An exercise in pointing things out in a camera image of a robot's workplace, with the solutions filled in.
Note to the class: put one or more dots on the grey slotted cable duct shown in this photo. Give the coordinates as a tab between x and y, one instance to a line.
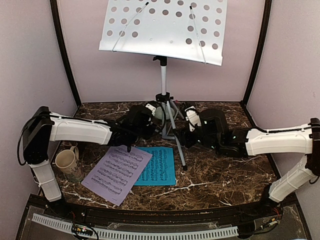
84	232

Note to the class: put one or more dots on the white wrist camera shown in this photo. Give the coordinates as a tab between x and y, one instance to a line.
152	106
192	117

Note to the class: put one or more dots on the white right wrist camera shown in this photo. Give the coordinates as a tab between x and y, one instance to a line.
192	117

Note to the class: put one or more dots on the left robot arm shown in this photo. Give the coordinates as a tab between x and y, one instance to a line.
46	126

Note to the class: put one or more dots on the white perforated music stand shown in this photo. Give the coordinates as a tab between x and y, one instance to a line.
190	30

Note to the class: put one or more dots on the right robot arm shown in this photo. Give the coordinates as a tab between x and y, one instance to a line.
244	142

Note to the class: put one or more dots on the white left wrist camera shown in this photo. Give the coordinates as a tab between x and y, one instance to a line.
152	106

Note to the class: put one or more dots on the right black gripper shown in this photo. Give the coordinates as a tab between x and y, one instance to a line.
184	138

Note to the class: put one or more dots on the cream ceramic mug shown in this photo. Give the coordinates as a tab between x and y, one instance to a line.
69	164

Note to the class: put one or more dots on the blue sheet music page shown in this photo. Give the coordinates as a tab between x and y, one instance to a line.
160	170

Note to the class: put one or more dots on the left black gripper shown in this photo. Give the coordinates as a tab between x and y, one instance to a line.
150	131

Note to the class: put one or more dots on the purple sheet music page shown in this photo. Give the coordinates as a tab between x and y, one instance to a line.
114	175

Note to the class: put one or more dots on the brown wooden metronome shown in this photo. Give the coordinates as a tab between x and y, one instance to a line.
66	143

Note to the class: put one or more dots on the pale green round dish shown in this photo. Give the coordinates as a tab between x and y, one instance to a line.
159	113

